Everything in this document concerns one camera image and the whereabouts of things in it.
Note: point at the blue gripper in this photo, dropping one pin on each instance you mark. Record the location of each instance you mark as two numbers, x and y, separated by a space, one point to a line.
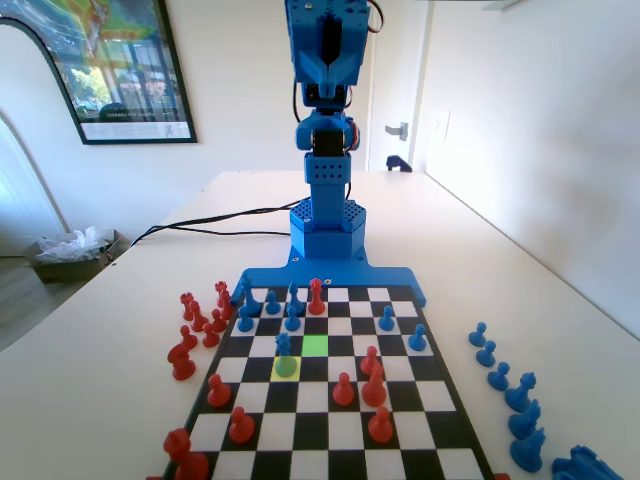
327 80

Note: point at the blue chess queen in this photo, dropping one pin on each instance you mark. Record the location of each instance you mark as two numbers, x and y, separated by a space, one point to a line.
285 350

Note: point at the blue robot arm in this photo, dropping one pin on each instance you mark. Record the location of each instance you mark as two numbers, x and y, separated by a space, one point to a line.
327 200

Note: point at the large blue king piece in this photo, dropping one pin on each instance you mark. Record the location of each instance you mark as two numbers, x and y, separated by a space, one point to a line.
248 297

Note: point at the large red piece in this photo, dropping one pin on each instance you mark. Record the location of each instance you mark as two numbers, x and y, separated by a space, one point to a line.
374 390

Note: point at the blue plastic piece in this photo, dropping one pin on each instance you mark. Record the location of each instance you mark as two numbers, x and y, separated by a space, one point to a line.
585 466

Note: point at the white door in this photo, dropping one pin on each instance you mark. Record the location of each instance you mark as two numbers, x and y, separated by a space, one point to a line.
395 75

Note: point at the blue table clamp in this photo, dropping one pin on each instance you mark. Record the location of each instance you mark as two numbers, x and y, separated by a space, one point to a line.
398 164

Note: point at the clear plastic bag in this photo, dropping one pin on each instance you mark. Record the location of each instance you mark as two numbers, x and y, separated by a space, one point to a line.
70 245

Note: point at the cardboard box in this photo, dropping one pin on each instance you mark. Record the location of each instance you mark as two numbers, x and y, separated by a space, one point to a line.
55 270

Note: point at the black and white chessboard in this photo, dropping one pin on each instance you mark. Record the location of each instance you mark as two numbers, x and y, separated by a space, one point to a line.
310 435

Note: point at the framed wall poster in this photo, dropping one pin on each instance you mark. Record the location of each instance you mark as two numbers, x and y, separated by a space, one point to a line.
130 75

